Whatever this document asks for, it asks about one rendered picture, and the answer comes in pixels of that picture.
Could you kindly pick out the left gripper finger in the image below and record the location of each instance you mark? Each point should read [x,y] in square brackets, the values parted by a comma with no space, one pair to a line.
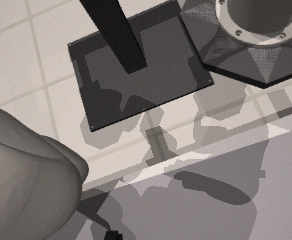
[113,235]

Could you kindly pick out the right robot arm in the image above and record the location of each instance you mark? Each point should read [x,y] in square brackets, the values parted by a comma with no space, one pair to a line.
[38,195]

